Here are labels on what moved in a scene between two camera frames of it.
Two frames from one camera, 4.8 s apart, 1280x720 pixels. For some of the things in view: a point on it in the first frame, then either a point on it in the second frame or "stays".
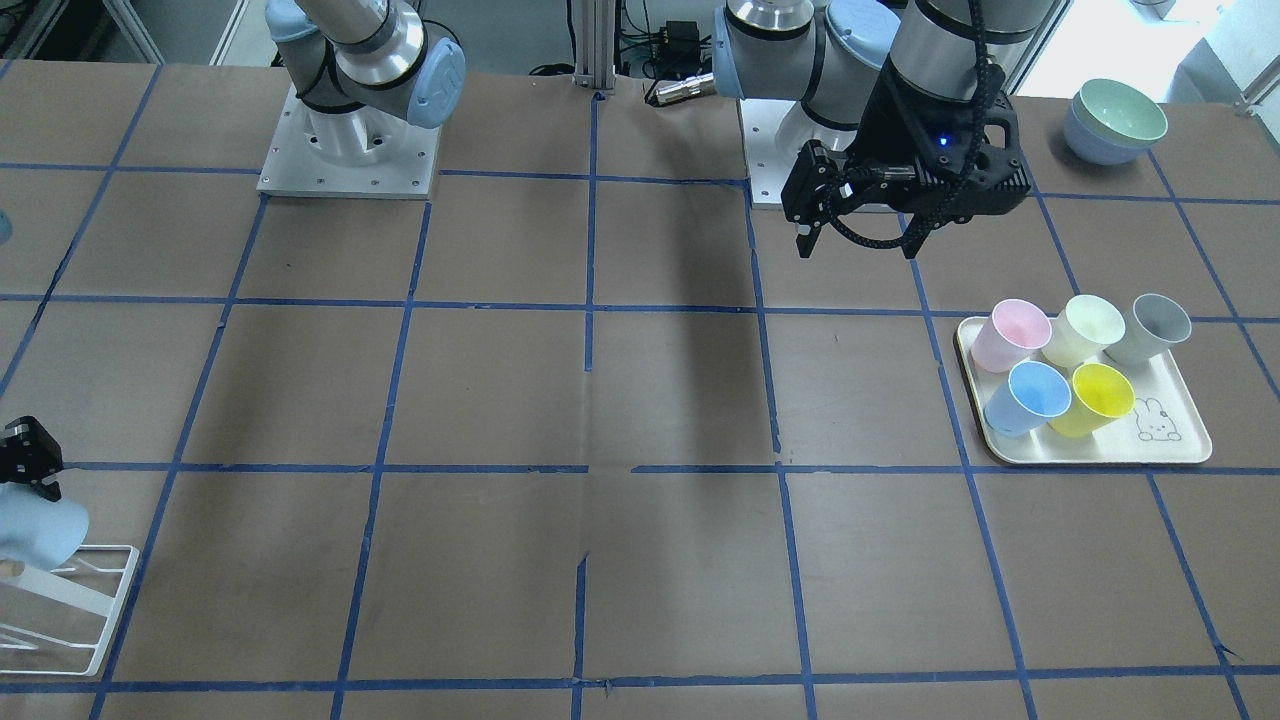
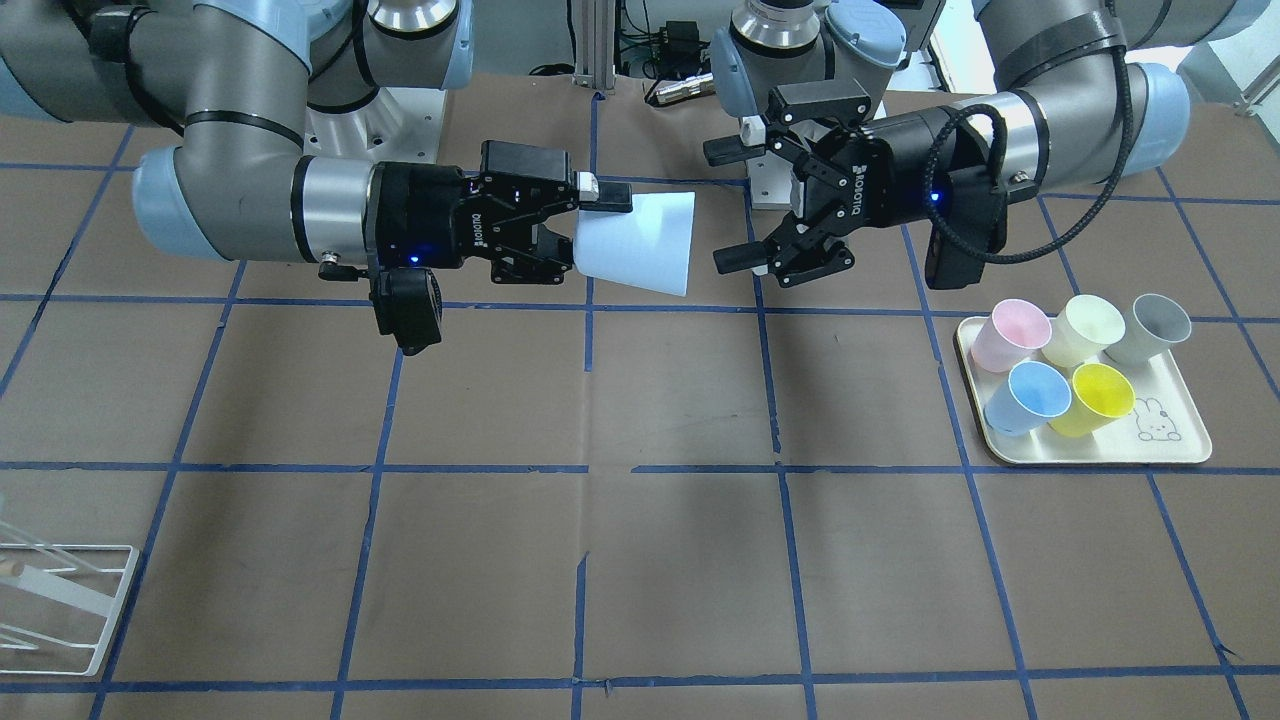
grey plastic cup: (1152, 323) stays
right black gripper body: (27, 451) -> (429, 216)
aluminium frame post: (595, 44) stays
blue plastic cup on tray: (1035, 393) stays
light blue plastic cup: (38, 531) -> (649, 245)
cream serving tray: (1163, 425) stays
